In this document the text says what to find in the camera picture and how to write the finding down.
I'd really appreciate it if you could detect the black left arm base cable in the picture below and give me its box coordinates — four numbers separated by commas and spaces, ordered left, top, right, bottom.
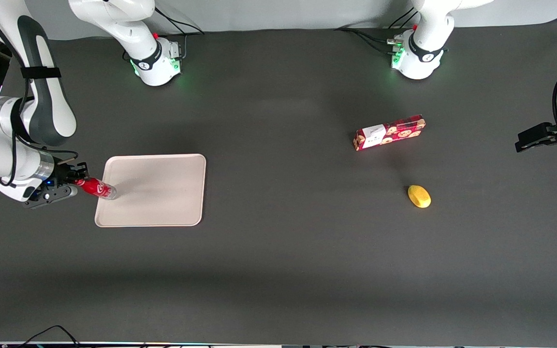
387, 7, 417, 29
336, 27, 401, 55

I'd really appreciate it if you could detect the black velcro arm strap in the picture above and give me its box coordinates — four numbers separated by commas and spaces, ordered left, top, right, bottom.
20, 67, 62, 80

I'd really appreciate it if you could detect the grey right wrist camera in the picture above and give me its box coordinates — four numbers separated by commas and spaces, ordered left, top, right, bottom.
21, 186, 79, 210

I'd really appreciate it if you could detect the red coke bottle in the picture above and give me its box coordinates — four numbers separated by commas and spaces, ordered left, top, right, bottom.
75, 177, 118, 201

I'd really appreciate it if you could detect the black cable at table edge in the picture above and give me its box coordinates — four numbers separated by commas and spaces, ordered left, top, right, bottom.
17, 324, 84, 348

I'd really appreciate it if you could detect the red cookie box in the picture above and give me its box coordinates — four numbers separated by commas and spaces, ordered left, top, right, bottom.
353, 114, 427, 152

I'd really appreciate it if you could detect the beige plastic tray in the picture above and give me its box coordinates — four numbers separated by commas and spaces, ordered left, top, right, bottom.
94, 154, 207, 228

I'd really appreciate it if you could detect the black right arm base cable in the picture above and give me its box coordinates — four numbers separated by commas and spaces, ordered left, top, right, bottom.
154, 7, 206, 61

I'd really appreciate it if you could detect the black arm base cable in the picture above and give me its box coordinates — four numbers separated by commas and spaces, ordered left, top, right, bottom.
387, 7, 417, 29
154, 7, 206, 61
336, 27, 401, 55

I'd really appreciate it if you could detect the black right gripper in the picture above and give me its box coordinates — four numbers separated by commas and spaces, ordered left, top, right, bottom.
49, 162, 89, 198

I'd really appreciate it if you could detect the yellow lemon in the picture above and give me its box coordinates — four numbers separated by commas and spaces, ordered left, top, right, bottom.
408, 184, 432, 209

